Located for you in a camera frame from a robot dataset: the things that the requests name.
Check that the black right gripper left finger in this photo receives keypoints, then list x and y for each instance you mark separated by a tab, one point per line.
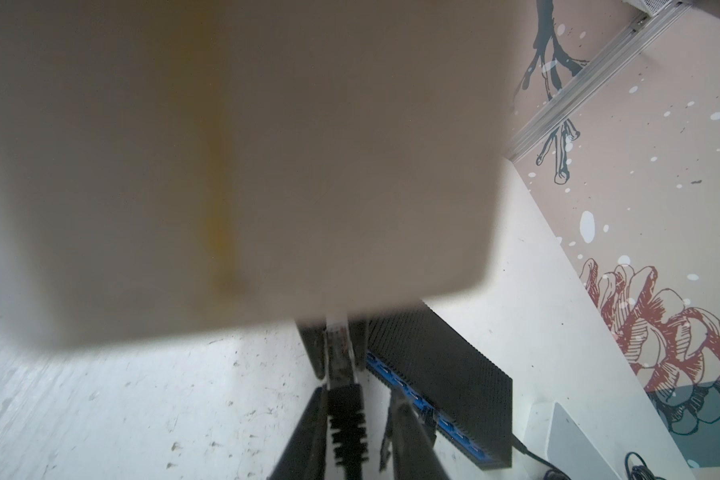
304	457

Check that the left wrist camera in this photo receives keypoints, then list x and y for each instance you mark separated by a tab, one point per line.
174	167

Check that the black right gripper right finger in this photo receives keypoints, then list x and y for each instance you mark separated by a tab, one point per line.
405	445

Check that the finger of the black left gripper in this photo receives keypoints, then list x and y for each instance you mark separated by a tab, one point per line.
312	334
358	333

